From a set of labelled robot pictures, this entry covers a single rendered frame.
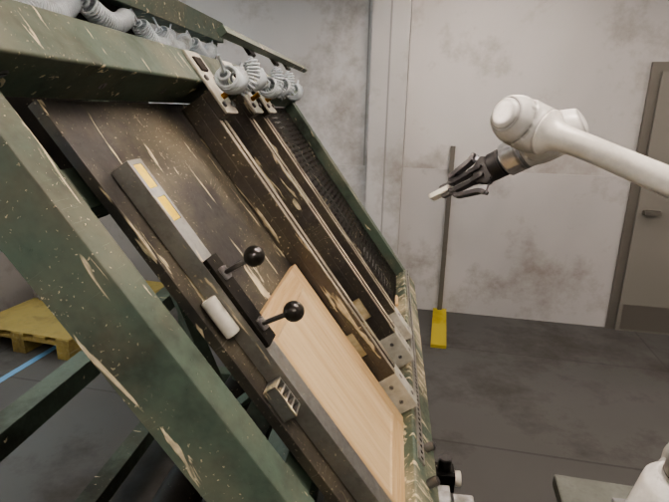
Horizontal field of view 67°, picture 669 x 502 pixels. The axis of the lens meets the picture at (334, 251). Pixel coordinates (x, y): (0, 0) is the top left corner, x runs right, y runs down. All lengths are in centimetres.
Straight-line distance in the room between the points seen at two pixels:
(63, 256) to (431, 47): 398
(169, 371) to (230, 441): 13
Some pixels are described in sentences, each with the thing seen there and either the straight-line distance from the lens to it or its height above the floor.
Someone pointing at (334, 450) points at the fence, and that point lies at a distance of 106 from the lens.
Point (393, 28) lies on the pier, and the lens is 440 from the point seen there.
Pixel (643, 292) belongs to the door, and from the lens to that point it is 494.
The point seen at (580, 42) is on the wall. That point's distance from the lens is 459.
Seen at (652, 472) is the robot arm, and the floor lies 109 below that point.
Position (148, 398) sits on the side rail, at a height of 137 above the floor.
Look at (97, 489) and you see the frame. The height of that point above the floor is 18.
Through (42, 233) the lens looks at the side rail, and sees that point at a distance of 76.
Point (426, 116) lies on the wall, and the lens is 446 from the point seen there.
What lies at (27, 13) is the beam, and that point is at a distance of 93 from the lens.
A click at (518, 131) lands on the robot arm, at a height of 173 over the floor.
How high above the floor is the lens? 177
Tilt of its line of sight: 16 degrees down
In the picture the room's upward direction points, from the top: 1 degrees clockwise
